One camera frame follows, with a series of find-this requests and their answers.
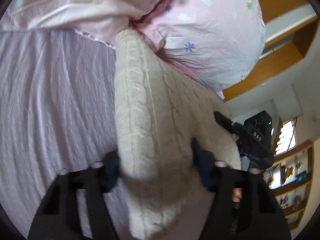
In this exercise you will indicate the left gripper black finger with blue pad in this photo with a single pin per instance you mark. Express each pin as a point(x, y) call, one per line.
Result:
point(243, 206)
point(74, 206)

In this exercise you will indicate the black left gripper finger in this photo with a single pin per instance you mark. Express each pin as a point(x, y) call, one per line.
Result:
point(224, 122)

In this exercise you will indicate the person's right hand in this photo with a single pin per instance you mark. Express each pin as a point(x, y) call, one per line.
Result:
point(237, 195)

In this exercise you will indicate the wooden bookshelf with items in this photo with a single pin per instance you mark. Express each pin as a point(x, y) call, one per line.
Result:
point(290, 179)

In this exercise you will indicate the pink floral pillow right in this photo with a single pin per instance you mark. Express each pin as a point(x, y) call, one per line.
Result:
point(217, 42)

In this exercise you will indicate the pink floral pillow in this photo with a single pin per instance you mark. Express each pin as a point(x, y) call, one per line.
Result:
point(217, 42)
point(100, 20)

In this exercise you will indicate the wooden framed wardrobe door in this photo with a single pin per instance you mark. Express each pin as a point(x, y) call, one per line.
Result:
point(291, 27)

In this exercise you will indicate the lavender textured bed sheet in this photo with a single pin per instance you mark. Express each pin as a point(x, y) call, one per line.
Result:
point(57, 112)

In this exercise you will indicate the pink floral pillow left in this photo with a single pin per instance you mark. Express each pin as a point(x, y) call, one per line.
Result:
point(100, 20)

